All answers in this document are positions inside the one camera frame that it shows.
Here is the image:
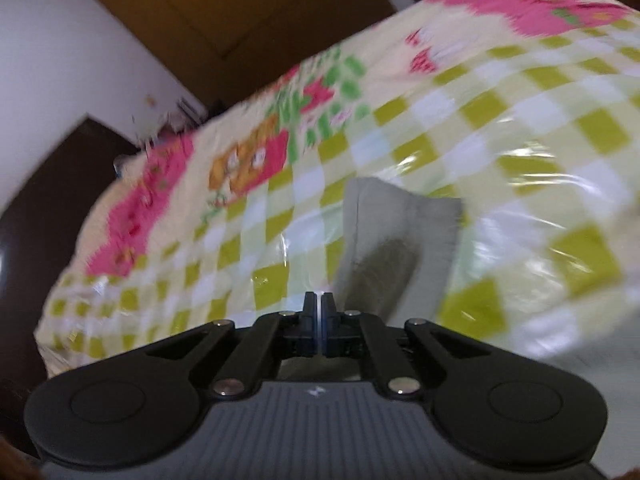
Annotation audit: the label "grey pants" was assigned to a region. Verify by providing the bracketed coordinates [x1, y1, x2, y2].
[277, 177, 463, 383]

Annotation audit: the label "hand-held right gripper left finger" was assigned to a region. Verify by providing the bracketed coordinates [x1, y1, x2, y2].
[144, 291, 319, 401]

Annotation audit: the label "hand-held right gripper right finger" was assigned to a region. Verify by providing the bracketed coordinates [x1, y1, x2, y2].
[320, 291, 496, 401]

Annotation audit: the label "checked floral blanket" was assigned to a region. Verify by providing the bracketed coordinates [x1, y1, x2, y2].
[32, 0, 640, 476]

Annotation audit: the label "dark wooden furniture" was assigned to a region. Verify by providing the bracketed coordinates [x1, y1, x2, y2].
[0, 115, 142, 458]

